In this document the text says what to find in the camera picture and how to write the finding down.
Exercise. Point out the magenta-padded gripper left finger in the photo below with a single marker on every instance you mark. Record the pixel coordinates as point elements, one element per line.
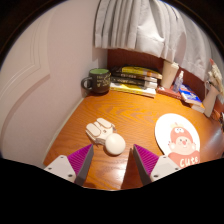
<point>63,166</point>

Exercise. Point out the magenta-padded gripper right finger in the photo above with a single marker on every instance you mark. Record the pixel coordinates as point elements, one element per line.
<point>163,165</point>

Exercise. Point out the round white cartoon mouse pad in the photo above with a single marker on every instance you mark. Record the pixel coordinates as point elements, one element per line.
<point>170,125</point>

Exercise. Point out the orange book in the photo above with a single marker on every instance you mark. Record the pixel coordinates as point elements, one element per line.
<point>199,108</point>

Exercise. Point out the red book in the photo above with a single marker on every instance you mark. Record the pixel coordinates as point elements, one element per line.
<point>168,92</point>

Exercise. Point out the blue book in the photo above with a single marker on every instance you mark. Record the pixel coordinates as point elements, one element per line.
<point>190,95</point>

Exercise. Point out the cream ceramic vase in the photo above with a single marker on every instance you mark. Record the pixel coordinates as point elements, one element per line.
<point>210,101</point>

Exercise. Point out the yellow and white book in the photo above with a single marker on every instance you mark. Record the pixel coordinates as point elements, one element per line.
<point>133,89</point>

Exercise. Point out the dark book with white pages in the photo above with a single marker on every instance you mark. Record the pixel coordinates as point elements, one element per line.
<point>133,82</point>

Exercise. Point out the cream tumbler with lid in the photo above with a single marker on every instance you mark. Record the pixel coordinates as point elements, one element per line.
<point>168,75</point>

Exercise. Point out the dark mug with green inside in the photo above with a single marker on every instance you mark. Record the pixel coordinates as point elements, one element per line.
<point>100,81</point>

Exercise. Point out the thin dark book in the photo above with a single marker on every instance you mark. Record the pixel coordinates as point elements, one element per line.
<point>133,76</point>

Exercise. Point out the white pleated curtain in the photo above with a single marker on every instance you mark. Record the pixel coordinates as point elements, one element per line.
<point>143,23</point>

